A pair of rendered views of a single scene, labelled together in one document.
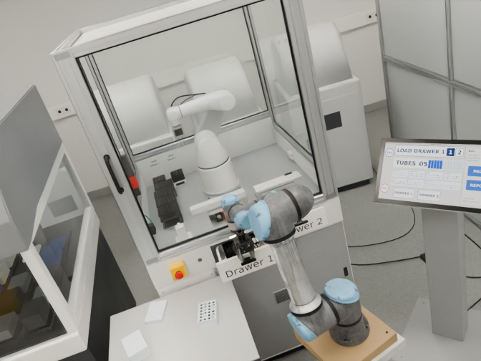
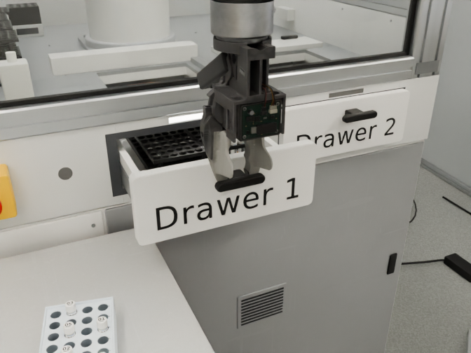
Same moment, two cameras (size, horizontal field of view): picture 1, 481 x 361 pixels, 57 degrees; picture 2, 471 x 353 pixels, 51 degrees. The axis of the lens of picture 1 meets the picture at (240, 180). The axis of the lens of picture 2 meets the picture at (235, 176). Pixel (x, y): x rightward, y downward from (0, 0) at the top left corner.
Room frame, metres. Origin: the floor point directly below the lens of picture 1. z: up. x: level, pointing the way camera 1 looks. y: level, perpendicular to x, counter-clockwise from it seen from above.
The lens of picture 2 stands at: (1.09, 0.27, 1.23)
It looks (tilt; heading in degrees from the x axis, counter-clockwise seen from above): 27 degrees down; 342
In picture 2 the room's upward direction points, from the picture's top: straight up
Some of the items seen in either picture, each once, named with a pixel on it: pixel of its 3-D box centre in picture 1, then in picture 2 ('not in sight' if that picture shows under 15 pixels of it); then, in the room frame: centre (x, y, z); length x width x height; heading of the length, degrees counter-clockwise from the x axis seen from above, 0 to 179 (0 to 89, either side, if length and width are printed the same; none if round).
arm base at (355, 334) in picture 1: (347, 321); not in sight; (1.22, -0.23, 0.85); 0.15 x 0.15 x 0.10
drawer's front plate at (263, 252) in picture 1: (248, 262); (229, 190); (1.71, 0.07, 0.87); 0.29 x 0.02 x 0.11; 96
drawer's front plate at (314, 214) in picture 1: (299, 224); (345, 125); (1.89, -0.22, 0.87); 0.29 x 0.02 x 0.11; 96
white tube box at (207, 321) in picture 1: (207, 313); (80, 348); (1.56, 0.31, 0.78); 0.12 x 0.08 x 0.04; 175
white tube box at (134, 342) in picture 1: (136, 347); not in sight; (1.48, 0.64, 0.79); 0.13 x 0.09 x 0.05; 22
